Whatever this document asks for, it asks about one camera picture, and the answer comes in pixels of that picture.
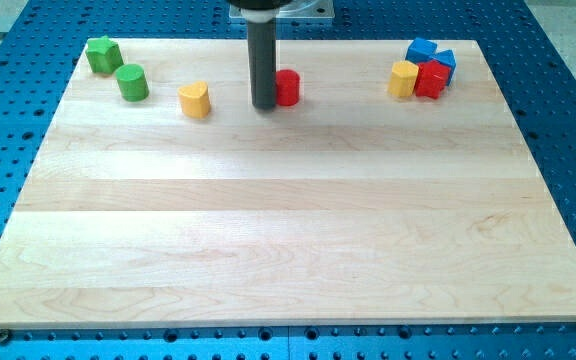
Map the dark grey cylindrical pointer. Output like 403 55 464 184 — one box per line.
247 20 276 110

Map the red star block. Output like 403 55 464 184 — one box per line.
414 60 451 99

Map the green star block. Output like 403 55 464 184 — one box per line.
85 36 124 74

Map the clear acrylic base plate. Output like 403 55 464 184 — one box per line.
227 0 335 23

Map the green cylinder block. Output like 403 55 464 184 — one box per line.
115 64 149 102

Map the red cylinder block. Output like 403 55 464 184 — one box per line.
275 69 301 106

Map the yellow hexagon block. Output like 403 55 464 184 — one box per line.
388 60 419 97

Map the black and white mount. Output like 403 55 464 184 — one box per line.
227 0 292 23

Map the blue cube block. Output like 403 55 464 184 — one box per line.
405 37 438 64

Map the yellow heart block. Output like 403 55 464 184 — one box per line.
177 81 211 119

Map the left board clamp screw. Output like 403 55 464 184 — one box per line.
0 329 13 345

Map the light wooden board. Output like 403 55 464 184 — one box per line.
0 38 576 329

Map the blue triangle block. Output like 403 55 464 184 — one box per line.
431 49 457 86

